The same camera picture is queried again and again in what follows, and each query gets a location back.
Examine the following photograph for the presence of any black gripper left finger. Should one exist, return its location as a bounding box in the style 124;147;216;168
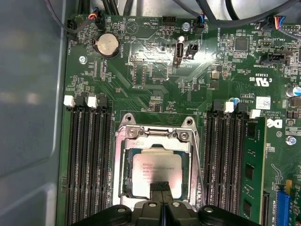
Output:
72;181;165;226

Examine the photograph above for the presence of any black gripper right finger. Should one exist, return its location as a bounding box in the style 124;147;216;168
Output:
163;181;259;226

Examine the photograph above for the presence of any silver square CPU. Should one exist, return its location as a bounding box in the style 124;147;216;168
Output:
131;153;184;200

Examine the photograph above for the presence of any thin metal locking lever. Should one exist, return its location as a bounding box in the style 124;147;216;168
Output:
188;128;207;205

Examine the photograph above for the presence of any CPU socket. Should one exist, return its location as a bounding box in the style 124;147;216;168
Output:
112;113;206;212

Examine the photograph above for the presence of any black expansion slot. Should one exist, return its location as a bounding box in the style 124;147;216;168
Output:
261;192;270;226

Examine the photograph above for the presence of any blue expansion slot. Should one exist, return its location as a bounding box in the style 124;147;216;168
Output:
276;188;292;226

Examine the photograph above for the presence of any green RAM stick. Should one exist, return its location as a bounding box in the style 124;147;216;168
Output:
242;117;268;226

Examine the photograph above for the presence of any green motherboard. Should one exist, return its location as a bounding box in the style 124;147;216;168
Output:
56;14;301;226

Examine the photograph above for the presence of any black open PC case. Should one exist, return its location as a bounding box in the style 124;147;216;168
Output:
0;0;301;226

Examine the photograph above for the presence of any internal USB port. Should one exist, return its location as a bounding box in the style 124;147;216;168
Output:
174;41;185;67

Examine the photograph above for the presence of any silver coin battery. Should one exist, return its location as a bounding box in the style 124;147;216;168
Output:
93;32;121;58

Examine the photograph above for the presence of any multicoloured fan wire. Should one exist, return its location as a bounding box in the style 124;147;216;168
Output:
195;11;209;35
79;0;106;31
268;14;287;32

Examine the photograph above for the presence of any thick black cable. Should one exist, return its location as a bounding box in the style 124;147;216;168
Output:
202;0;301;28

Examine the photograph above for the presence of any black fan wire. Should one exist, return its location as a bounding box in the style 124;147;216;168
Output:
44;0;79;40

